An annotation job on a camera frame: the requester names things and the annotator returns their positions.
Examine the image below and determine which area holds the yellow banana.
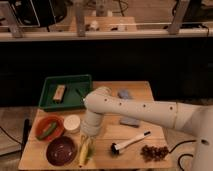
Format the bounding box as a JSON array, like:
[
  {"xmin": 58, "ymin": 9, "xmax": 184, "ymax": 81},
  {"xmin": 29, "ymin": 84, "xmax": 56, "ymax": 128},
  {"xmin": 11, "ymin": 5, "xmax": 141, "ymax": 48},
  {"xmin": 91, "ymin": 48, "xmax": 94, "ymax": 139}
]
[{"xmin": 79, "ymin": 136, "xmax": 92, "ymax": 167}]

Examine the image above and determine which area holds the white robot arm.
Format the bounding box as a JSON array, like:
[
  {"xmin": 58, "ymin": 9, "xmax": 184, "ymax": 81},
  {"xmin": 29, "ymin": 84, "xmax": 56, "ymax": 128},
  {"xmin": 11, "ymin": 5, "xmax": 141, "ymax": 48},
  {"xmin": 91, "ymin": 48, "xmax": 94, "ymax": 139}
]
[{"xmin": 81, "ymin": 87, "xmax": 213, "ymax": 171}]

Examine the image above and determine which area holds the green plastic tray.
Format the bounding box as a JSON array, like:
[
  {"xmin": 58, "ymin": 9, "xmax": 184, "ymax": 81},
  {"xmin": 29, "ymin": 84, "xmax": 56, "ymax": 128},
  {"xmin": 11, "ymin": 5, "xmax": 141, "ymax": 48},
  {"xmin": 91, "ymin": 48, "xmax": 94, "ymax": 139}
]
[{"xmin": 39, "ymin": 74, "xmax": 93, "ymax": 112}]

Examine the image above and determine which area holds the wooden block in tray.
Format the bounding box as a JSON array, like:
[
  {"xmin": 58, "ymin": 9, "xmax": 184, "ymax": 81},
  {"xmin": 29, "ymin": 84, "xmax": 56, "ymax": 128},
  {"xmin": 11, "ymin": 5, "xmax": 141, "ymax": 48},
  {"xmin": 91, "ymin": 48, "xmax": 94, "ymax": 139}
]
[{"xmin": 53, "ymin": 85, "xmax": 66, "ymax": 102}]

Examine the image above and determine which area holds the black white brush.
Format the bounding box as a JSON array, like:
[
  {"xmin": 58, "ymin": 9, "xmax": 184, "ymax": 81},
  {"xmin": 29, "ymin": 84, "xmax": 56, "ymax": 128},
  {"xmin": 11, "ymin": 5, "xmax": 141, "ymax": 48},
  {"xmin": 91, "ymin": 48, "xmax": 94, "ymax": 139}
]
[{"xmin": 110, "ymin": 131, "xmax": 151, "ymax": 155}]

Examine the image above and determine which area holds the green cucumber toy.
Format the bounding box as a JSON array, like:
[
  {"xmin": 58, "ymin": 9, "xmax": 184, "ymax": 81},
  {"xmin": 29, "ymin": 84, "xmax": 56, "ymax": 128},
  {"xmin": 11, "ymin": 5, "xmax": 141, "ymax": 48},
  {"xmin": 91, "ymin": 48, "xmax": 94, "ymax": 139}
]
[{"xmin": 36, "ymin": 122, "xmax": 57, "ymax": 140}]

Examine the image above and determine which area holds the orange plastic bowl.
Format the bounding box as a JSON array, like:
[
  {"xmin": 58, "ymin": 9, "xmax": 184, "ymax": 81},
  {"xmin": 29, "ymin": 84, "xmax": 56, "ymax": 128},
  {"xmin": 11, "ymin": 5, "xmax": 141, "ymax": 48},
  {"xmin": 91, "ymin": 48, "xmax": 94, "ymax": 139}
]
[{"xmin": 35, "ymin": 115, "xmax": 64, "ymax": 141}]

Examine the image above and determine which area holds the dark maroon bowl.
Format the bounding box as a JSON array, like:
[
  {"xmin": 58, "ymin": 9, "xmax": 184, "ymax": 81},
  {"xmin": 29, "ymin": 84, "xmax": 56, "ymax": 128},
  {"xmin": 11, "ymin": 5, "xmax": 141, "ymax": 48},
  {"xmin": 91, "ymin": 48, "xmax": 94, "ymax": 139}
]
[{"xmin": 46, "ymin": 136, "xmax": 78, "ymax": 166}]

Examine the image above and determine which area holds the black box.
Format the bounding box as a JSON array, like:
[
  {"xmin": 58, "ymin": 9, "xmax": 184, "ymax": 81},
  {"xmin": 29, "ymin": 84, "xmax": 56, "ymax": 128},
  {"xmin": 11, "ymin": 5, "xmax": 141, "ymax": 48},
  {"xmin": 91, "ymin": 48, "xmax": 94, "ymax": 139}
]
[{"xmin": 9, "ymin": 0, "xmax": 67, "ymax": 27}]

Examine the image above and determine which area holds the white metal rail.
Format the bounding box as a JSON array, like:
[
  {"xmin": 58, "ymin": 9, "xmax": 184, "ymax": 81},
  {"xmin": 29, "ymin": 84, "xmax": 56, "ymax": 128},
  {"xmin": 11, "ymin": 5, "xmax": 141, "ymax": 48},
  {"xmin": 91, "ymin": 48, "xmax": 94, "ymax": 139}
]
[{"xmin": 0, "ymin": 28, "xmax": 213, "ymax": 42}]

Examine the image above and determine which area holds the black cable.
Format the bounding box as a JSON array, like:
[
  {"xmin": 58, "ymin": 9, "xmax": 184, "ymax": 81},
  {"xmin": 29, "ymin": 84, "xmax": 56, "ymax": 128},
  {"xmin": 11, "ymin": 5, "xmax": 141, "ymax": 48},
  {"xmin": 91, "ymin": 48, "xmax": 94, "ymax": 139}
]
[{"xmin": 168, "ymin": 139, "xmax": 197, "ymax": 171}]

